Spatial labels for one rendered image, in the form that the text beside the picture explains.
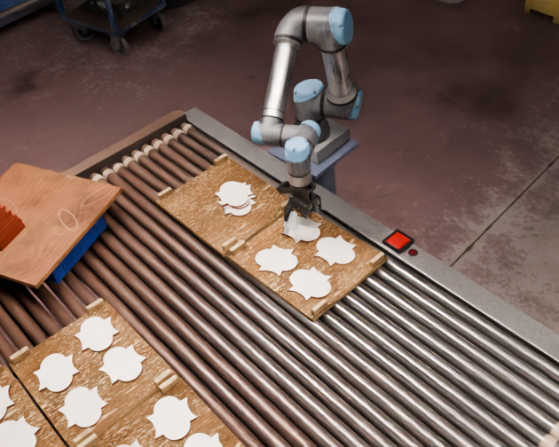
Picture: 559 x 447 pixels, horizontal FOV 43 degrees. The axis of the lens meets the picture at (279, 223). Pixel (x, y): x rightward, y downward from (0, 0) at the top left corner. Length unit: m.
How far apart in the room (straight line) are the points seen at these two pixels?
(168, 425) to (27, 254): 0.82
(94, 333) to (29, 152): 2.74
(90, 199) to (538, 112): 2.96
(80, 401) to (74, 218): 0.70
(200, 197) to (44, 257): 0.61
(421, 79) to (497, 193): 1.22
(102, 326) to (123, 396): 0.28
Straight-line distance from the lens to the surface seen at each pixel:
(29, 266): 2.46
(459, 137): 4.41
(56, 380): 2.24
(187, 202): 2.65
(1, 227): 2.54
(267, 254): 2.38
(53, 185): 2.75
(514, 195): 4.04
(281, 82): 2.35
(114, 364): 2.20
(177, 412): 2.05
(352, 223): 2.50
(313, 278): 2.29
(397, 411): 2.02
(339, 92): 2.64
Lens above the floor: 2.64
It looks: 43 degrees down
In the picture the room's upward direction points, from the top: 8 degrees counter-clockwise
